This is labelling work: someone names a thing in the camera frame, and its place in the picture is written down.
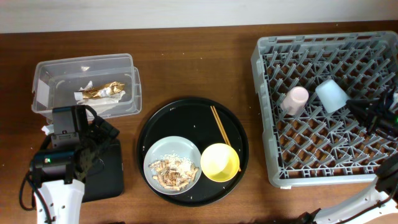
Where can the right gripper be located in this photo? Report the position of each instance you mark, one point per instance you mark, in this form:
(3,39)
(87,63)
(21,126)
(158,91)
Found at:
(368,117)

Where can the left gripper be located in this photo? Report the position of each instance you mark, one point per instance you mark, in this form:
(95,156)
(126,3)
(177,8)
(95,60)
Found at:
(104,138)

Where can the white tissue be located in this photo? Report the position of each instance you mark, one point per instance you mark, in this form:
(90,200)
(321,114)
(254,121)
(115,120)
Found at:
(99,101)

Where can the light blue plastic cup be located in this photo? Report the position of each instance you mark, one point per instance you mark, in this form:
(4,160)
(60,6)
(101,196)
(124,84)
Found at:
(331,95)

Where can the gold coffee sachet wrapper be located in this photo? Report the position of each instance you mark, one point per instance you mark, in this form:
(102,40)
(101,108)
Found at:
(103,91)

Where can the pink plastic cup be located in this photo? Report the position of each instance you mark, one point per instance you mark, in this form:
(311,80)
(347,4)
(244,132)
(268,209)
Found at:
(295,100)

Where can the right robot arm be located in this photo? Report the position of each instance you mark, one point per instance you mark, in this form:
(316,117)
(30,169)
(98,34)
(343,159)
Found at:
(380,197)

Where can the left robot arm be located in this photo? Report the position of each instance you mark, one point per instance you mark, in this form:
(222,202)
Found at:
(56,201)

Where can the clear plastic waste container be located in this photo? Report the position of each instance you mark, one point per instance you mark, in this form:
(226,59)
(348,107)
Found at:
(56,82)

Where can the grey dishwasher rack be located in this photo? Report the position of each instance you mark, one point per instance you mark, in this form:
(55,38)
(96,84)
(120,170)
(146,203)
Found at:
(314,147)

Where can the black rectangular bin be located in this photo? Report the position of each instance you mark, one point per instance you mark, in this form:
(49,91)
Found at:
(106,178)

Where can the grey plate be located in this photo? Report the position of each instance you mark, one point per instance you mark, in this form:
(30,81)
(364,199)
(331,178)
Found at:
(170,145)

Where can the food scraps with rice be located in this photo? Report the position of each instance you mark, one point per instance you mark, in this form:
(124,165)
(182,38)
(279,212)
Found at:
(173,172)

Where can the round black serving tray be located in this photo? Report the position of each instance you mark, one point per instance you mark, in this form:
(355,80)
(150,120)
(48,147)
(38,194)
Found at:
(191,118)

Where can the wooden chopstick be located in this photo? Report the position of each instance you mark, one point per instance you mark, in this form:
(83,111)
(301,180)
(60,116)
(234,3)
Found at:
(225,150)
(220,125)

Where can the yellow plastic bowl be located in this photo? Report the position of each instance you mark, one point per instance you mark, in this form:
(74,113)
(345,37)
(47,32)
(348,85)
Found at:
(220,162)

